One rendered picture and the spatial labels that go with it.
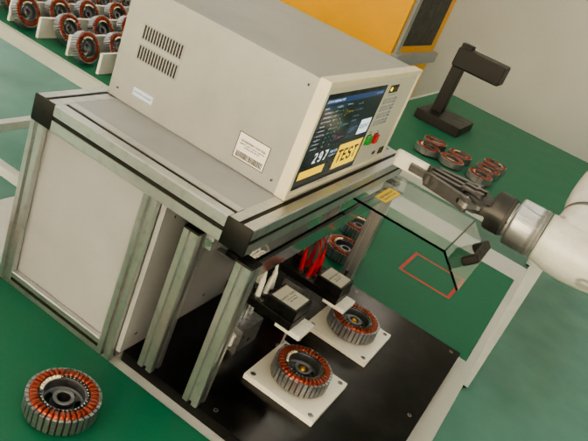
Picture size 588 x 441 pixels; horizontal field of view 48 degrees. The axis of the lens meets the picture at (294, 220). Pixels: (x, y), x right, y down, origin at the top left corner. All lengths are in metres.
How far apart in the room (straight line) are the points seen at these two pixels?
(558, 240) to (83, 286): 0.81
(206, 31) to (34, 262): 0.51
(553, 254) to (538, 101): 5.23
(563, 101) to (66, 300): 5.53
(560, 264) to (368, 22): 3.74
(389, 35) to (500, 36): 1.89
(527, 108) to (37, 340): 5.60
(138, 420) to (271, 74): 0.58
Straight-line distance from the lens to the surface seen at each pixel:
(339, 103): 1.06
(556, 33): 6.35
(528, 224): 1.20
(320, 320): 1.44
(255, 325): 1.27
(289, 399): 1.21
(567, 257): 1.19
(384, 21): 4.75
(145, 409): 1.14
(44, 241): 1.24
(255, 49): 1.05
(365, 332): 1.41
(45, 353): 1.19
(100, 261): 1.15
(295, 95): 1.02
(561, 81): 6.35
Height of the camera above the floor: 1.54
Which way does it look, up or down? 25 degrees down
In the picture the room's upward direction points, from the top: 23 degrees clockwise
